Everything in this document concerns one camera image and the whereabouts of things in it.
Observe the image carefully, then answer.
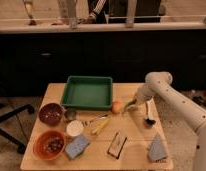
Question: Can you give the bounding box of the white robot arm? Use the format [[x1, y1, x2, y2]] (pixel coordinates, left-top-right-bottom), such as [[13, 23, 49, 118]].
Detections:
[[134, 72, 206, 171]]

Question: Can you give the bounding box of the purple bowl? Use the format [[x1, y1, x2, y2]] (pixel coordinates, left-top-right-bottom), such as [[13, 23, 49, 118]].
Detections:
[[38, 103, 63, 126]]

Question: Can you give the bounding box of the orange bowl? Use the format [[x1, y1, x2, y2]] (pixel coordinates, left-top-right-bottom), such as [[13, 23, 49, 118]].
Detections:
[[33, 130, 66, 160]]

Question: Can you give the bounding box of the green plastic tray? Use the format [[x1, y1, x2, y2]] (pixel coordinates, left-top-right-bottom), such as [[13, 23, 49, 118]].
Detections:
[[60, 76, 113, 111]]

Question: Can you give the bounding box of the orange fruit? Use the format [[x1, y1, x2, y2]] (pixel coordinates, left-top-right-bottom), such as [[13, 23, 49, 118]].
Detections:
[[111, 101, 122, 114]]

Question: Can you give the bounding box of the small metal cup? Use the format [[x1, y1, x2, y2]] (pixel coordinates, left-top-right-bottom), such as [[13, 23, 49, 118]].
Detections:
[[64, 108, 77, 121]]

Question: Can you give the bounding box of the white cup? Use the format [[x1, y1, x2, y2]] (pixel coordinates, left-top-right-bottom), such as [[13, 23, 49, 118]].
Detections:
[[66, 120, 84, 137]]

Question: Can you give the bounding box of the black framed brush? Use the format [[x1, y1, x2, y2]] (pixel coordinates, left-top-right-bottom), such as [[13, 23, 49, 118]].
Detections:
[[107, 131, 127, 159]]

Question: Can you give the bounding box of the blue sponge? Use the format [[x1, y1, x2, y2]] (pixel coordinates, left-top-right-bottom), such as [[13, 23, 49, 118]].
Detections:
[[65, 134, 90, 160]]

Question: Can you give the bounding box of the wooden table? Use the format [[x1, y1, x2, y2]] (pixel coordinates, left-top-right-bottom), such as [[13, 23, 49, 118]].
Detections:
[[20, 82, 174, 171]]

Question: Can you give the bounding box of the light blue folded cloth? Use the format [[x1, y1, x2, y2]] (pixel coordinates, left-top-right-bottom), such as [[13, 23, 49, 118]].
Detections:
[[148, 134, 168, 162]]

